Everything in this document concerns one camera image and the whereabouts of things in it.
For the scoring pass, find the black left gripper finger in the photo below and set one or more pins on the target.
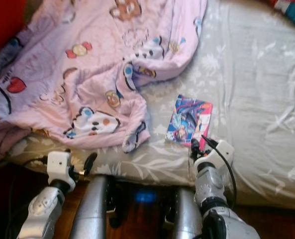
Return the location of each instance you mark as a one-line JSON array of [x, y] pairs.
[[91, 162]]

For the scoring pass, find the colourful comic book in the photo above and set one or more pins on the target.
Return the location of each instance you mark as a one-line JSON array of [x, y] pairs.
[[187, 119]]

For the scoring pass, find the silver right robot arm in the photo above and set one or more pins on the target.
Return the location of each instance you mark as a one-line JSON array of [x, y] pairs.
[[209, 186]]

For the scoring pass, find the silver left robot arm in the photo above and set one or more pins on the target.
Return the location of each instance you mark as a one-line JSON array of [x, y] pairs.
[[43, 209]]

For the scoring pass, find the silver robot left leg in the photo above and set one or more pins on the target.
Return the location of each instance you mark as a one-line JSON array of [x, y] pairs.
[[90, 209]]

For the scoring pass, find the silver robot leg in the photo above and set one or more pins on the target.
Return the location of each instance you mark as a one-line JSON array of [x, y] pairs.
[[184, 219], [90, 209]]

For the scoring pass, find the silver robot right leg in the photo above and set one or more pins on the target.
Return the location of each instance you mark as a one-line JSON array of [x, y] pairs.
[[184, 219]]

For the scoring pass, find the pink cartoon print blanket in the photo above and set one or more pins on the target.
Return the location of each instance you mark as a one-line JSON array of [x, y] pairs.
[[97, 74]]

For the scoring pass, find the bed with grey floral sheet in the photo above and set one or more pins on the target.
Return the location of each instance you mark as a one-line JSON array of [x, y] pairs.
[[256, 74]]

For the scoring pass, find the red sofa cushion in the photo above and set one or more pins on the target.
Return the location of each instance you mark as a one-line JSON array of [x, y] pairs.
[[3, 20]]

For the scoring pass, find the red white blue striped bolster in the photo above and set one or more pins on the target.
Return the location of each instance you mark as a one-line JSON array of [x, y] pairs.
[[294, 10]]

